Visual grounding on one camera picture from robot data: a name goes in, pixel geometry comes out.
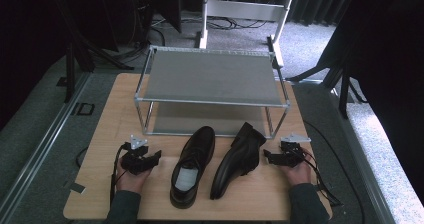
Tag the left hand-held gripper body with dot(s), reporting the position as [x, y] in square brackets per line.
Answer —
[135, 159]

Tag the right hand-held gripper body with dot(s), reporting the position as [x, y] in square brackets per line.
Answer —
[291, 152]

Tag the black tape square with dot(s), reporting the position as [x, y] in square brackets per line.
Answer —
[83, 109]

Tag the white desk frame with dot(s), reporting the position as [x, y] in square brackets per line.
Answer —
[245, 10]

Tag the grey two-tier shoe rack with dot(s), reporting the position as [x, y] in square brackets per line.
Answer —
[213, 77]

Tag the grey tape strip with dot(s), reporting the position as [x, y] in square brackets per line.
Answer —
[76, 187]

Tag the black leather shoe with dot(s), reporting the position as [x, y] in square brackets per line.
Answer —
[195, 157]
[238, 159]

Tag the black tripod stand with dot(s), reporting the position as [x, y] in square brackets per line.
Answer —
[71, 50]

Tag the person's left hand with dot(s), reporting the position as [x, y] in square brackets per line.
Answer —
[131, 180]

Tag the dark pleated curtain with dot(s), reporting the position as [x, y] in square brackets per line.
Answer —
[316, 7]

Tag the metal floor rail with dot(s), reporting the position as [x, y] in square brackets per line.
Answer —
[363, 157]
[40, 144]

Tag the person's right hand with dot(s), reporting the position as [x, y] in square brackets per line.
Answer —
[298, 175]

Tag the black metal stand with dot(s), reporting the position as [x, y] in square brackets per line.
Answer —
[343, 80]

